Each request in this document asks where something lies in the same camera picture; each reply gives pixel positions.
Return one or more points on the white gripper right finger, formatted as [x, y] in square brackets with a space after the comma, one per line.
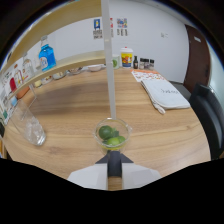
[136, 175]

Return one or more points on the orange printed menu sheet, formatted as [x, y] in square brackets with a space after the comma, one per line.
[146, 75]

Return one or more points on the multicolour wall poster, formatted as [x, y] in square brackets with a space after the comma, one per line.
[122, 26]

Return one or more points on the glass cup of limes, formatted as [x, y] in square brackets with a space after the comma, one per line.
[111, 136]

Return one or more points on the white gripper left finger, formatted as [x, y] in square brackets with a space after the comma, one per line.
[95, 175]

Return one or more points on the small spice jar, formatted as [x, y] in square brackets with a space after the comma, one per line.
[146, 64]
[141, 63]
[152, 64]

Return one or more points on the wooden two-tier shelf rack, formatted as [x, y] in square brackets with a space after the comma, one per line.
[76, 60]

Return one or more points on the blue yellow wall poster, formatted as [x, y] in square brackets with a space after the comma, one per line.
[97, 29]

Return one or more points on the white zip pouch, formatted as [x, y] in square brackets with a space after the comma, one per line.
[166, 95]

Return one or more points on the brown door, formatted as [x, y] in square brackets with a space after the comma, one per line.
[198, 60]

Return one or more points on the small shallow dish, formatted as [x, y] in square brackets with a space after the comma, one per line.
[46, 79]

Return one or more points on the clear bottle with orange cap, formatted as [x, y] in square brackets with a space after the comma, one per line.
[17, 77]

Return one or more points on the white bowl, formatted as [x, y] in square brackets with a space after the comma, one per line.
[75, 70]
[95, 68]

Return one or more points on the red white wall poster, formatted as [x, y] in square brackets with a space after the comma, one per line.
[111, 27]

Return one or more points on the small dark bottle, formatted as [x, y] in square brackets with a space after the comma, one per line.
[135, 62]

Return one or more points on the white green mug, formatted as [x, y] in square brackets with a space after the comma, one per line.
[115, 62]

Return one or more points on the blue liquid bottle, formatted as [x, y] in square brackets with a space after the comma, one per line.
[46, 57]

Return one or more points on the clear glass tumbler with ice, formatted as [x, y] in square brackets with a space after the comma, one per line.
[30, 128]

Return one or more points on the black chair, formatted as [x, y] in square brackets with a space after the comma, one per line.
[208, 116]

